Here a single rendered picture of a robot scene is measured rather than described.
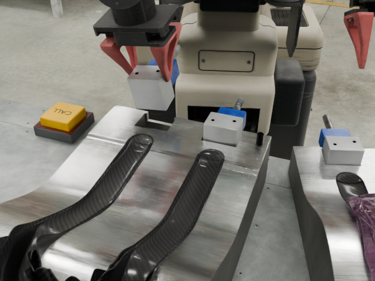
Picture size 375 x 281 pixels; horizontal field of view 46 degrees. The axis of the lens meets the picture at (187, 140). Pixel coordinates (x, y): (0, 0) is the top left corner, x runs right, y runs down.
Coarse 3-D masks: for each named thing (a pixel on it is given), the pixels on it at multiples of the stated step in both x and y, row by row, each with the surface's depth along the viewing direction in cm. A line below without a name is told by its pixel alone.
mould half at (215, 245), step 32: (96, 128) 67; (128, 128) 67; (192, 128) 67; (96, 160) 61; (160, 160) 61; (192, 160) 61; (224, 160) 61; (256, 160) 61; (32, 192) 55; (64, 192) 56; (128, 192) 56; (160, 192) 56; (224, 192) 56; (256, 192) 61; (0, 224) 45; (96, 224) 49; (128, 224) 50; (224, 224) 52; (64, 256) 42; (96, 256) 42; (192, 256) 44; (224, 256) 46
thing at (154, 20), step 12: (144, 0) 54; (108, 12) 60; (120, 12) 55; (132, 12) 55; (144, 12) 55; (156, 12) 57; (168, 12) 57; (96, 24) 58; (108, 24) 57; (120, 24) 56; (132, 24) 56; (144, 24) 55; (156, 24) 55; (168, 24) 55
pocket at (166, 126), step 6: (144, 114) 70; (138, 120) 69; (144, 120) 71; (150, 120) 71; (156, 120) 71; (174, 120) 69; (138, 126) 69; (144, 126) 71; (150, 126) 72; (156, 126) 71; (162, 126) 71; (168, 126) 70
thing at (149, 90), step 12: (180, 48) 71; (132, 72) 63; (144, 72) 63; (156, 72) 62; (132, 84) 63; (144, 84) 62; (156, 84) 61; (168, 84) 64; (132, 96) 64; (144, 96) 63; (156, 96) 63; (168, 96) 64; (144, 108) 65; (156, 108) 64
